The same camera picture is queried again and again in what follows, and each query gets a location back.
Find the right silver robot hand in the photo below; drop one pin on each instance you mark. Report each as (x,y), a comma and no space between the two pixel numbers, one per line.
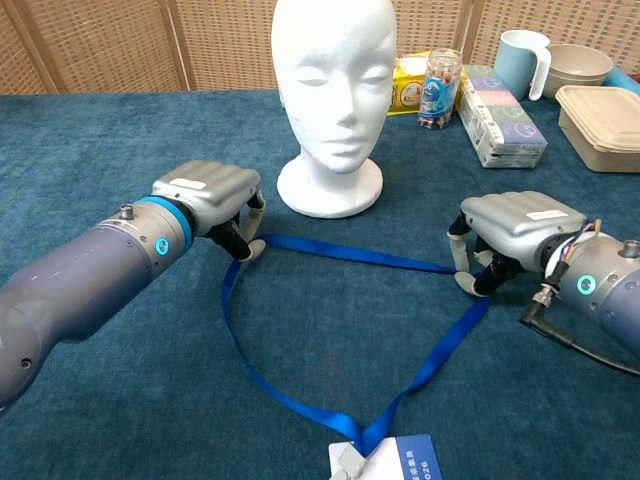
(520,220)

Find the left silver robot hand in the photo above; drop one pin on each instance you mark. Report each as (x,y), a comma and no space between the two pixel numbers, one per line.
(215,187)

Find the white ID badge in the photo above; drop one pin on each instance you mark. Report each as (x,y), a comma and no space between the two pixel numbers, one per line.
(400,460)

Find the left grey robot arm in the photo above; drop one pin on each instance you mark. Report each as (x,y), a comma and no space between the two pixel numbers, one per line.
(75,280)

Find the pastel tissue multipack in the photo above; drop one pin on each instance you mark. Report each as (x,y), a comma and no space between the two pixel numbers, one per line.
(505,125)

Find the beige lidded lunch box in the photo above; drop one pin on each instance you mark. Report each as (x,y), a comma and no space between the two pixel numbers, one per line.
(605,125)

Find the clear plastic snack jar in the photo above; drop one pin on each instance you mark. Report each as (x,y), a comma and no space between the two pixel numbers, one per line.
(440,90)

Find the beige bowl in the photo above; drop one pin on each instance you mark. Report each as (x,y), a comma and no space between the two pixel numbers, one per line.
(580,67)

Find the white foam mannequin head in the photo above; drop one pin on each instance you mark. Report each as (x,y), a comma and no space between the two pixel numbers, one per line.
(335,75)

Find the yellow biscuit box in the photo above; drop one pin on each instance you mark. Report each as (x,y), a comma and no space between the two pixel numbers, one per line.
(407,90)

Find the blue bag roll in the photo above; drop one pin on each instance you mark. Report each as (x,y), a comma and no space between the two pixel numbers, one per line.
(625,81)

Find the wicker folding screen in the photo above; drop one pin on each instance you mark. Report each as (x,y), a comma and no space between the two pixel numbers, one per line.
(100,45)

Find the blue carpet table cover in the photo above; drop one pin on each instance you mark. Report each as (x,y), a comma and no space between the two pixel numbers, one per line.
(125,400)

